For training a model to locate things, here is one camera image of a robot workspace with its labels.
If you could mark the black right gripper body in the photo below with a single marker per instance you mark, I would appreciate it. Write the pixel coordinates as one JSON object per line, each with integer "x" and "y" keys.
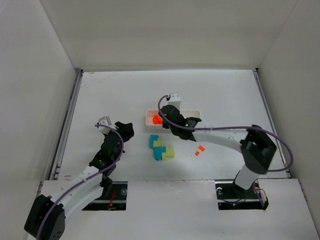
{"x": 169, "y": 112}

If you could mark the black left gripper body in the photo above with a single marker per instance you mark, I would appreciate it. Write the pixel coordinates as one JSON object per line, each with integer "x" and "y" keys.
{"x": 121, "y": 130}

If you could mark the orange round lego piece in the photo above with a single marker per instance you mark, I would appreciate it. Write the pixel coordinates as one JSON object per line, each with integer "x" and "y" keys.
{"x": 157, "y": 120}

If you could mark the small orange square lego plate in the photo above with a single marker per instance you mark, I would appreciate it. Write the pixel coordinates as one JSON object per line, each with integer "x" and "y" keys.
{"x": 201, "y": 148}

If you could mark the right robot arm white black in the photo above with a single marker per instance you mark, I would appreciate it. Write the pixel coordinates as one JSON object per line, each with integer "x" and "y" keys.
{"x": 254, "y": 144}

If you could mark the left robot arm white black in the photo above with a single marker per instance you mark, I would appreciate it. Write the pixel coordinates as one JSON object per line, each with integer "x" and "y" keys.
{"x": 50, "y": 214}

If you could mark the white three-compartment tray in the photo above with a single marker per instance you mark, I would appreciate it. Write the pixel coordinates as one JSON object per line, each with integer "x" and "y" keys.
{"x": 151, "y": 113}

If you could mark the upper blue lego block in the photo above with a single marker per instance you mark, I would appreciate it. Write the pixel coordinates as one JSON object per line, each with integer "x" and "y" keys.
{"x": 153, "y": 136}

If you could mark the blue lego block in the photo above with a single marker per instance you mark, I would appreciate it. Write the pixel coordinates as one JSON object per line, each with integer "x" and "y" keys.
{"x": 160, "y": 153}
{"x": 153, "y": 136}

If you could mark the upper green lego block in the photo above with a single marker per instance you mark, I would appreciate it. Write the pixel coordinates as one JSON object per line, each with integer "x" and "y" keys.
{"x": 156, "y": 142}

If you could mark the green lego block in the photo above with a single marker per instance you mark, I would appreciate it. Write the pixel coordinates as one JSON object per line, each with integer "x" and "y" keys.
{"x": 156, "y": 142}
{"x": 168, "y": 153}

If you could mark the lower blue lego block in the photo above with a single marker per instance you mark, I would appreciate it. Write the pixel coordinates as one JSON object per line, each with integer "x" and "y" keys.
{"x": 160, "y": 153}

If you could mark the lower green lego block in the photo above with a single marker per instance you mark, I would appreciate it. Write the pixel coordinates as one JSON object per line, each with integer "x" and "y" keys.
{"x": 168, "y": 153}

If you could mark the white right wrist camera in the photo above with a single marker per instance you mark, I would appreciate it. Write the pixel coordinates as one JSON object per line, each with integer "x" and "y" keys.
{"x": 174, "y": 99}

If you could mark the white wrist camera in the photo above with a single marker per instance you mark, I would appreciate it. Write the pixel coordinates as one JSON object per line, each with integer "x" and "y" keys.
{"x": 102, "y": 123}
{"x": 174, "y": 99}

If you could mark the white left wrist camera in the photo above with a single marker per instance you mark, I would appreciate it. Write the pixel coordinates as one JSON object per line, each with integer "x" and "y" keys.
{"x": 102, "y": 123}

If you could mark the left aluminium table rail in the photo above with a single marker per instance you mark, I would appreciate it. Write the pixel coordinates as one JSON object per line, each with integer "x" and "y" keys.
{"x": 55, "y": 165}

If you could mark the aluminium table rail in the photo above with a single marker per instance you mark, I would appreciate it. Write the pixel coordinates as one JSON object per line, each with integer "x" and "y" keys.
{"x": 270, "y": 119}
{"x": 55, "y": 165}

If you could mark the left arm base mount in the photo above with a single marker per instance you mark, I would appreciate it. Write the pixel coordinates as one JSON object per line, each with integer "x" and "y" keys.
{"x": 113, "y": 198}

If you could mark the right aluminium table rail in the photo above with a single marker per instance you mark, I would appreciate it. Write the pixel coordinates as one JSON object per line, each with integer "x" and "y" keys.
{"x": 270, "y": 119}

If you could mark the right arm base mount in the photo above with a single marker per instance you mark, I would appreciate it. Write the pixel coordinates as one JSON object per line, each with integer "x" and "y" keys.
{"x": 232, "y": 197}

